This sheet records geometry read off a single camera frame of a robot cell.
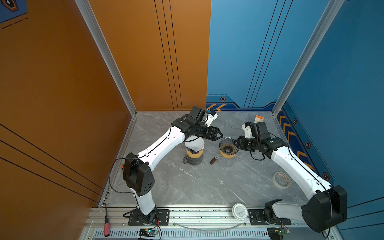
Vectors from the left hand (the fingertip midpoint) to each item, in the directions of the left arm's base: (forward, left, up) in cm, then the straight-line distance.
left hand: (218, 133), depth 77 cm
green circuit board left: (-41, +33, -26) cm, 58 cm away
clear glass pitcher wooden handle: (-6, +2, -18) cm, 19 cm away
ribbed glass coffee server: (-6, +14, -20) cm, 25 cm away
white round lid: (-33, -9, -18) cm, 38 cm away
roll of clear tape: (-19, -34, -23) cm, 45 cm away
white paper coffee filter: (0, +12, -11) cm, 16 cm away
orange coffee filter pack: (+23, -31, -13) cm, 41 cm away
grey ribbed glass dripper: (-1, -6, -11) cm, 12 cm away
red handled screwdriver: (-39, +53, -23) cm, 70 cm away
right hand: (-1, -9, -7) cm, 11 cm away
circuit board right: (-40, -27, -25) cm, 55 cm away
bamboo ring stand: (-6, -6, -13) cm, 15 cm away
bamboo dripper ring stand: (-6, +12, -14) cm, 20 cm away
